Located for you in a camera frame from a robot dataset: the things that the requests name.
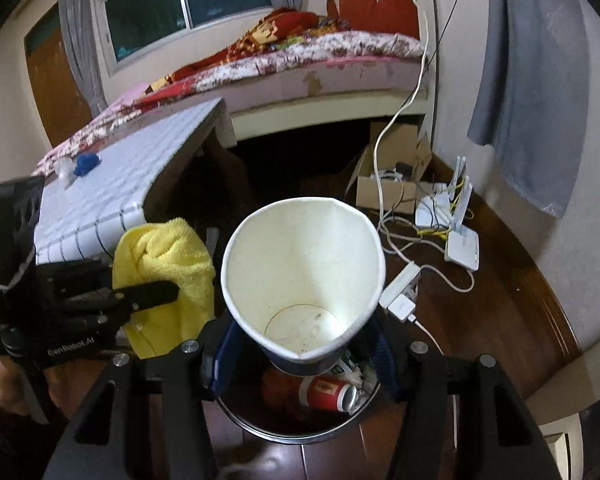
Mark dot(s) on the red paper cup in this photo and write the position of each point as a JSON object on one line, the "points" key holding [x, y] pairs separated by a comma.
{"points": [[325, 392]]}

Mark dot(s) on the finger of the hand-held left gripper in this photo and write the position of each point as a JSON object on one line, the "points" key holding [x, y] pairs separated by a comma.
{"points": [[145, 295]]}

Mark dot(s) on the green and white carton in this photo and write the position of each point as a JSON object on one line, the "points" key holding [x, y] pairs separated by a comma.
{"points": [[349, 362]]}

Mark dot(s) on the grey hanging cloth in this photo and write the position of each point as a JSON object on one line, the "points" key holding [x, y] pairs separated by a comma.
{"points": [[535, 85]]}

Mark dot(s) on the wooden door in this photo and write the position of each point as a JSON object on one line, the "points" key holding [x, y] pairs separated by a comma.
{"points": [[55, 85]]}

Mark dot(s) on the person's left hand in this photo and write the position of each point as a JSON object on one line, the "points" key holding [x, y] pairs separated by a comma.
{"points": [[2, 382]]}

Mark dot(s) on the blue cloth ball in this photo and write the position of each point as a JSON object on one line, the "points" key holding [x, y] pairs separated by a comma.
{"points": [[86, 164]]}

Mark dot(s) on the dark round trash bin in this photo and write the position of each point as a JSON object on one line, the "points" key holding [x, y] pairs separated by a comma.
{"points": [[300, 437]]}

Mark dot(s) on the clear plastic bag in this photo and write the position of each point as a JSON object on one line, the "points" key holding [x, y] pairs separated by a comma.
{"points": [[64, 170]]}

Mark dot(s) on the yellow cloth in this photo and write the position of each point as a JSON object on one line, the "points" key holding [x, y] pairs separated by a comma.
{"points": [[165, 255]]}

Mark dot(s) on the white plug adapter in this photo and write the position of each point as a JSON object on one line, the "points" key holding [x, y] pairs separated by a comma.
{"points": [[402, 309]]}

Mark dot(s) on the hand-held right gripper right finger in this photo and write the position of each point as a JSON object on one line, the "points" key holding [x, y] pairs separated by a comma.
{"points": [[385, 355]]}

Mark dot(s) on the light blue paper cup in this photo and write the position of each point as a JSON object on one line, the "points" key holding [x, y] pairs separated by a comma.
{"points": [[300, 270]]}

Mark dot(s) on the bed with floral bedding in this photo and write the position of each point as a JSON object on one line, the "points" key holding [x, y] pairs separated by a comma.
{"points": [[305, 52]]}

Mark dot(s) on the bed mattress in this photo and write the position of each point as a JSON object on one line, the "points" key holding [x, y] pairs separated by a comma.
{"points": [[340, 85]]}

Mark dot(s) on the white router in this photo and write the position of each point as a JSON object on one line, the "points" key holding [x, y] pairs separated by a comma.
{"points": [[430, 212], [462, 247]]}

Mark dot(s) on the orange plastic bag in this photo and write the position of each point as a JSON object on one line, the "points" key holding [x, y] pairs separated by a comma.
{"points": [[280, 382]]}

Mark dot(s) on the red printed blanket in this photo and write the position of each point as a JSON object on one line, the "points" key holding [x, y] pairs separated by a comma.
{"points": [[260, 35]]}

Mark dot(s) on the white power strip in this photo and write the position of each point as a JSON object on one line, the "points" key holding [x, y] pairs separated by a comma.
{"points": [[400, 285]]}

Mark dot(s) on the cardboard box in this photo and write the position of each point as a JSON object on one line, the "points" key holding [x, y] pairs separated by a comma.
{"points": [[375, 192]]}

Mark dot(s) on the window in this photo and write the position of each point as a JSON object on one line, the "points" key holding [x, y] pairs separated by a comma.
{"points": [[180, 5]]}

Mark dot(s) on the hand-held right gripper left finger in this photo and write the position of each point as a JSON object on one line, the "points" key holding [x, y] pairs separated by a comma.
{"points": [[225, 360]]}

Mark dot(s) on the pink cloth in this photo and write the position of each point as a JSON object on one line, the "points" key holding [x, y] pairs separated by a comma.
{"points": [[130, 95]]}

